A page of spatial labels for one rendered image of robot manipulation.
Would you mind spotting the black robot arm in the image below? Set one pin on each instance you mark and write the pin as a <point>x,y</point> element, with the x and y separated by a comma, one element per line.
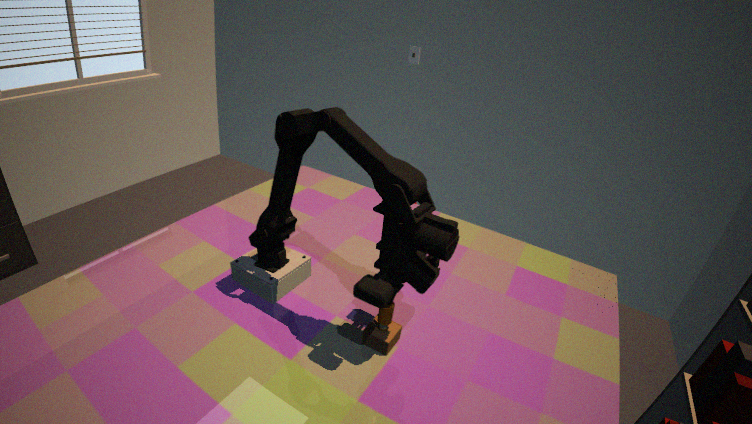
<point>397,182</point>

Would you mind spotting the orange square block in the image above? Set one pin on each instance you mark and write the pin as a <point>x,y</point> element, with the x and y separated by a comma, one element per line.
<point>379,340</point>

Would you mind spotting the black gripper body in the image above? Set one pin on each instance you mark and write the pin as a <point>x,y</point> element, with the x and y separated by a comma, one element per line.
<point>378,290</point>

